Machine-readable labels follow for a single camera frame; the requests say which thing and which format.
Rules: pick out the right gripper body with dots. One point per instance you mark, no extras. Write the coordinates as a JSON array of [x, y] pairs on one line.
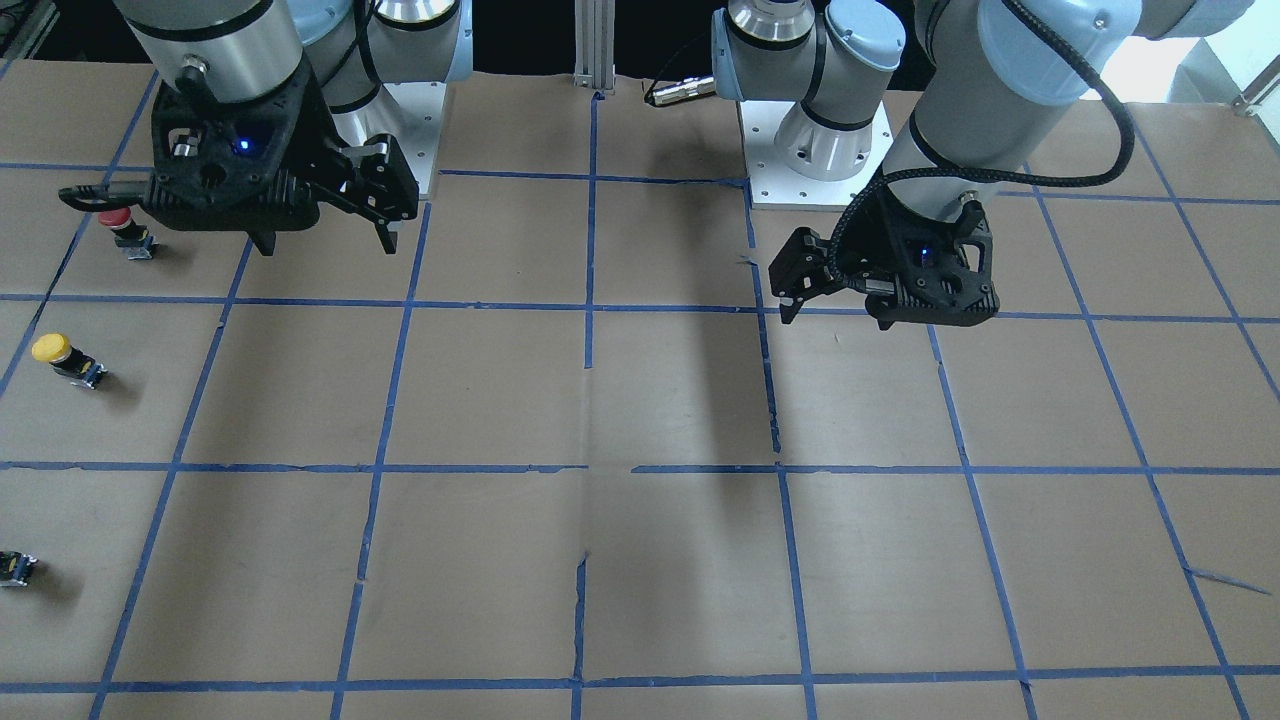
[[322, 137]]

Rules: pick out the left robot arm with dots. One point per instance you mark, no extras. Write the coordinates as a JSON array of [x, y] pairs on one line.
[[1005, 73]]

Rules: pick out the green push button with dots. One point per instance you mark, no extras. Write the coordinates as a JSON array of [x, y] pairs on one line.
[[17, 568]]

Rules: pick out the yellow push button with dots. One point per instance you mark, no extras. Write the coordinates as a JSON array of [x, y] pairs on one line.
[[56, 350]]

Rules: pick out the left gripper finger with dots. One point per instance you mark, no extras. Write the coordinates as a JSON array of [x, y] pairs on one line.
[[790, 306]]

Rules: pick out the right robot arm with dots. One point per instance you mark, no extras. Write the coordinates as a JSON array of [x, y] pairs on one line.
[[236, 51]]

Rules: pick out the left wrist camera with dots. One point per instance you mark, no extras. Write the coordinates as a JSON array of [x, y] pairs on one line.
[[918, 270]]

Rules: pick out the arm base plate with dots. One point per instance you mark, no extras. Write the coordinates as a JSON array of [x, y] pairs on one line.
[[414, 113], [796, 164]]

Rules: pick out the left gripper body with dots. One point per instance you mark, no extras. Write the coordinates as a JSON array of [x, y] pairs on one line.
[[866, 236]]

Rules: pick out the red push button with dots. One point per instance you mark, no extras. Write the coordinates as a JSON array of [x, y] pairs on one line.
[[134, 240]]

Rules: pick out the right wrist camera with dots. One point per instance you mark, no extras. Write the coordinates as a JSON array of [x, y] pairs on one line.
[[229, 167]]

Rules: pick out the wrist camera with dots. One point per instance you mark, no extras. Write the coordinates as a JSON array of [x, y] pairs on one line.
[[918, 270], [229, 167]]

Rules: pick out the aluminium frame post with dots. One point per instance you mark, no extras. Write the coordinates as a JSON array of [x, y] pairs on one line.
[[595, 21]]

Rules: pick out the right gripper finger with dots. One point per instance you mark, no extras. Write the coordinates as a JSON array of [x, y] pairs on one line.
[[388, 233], [264, 241]]

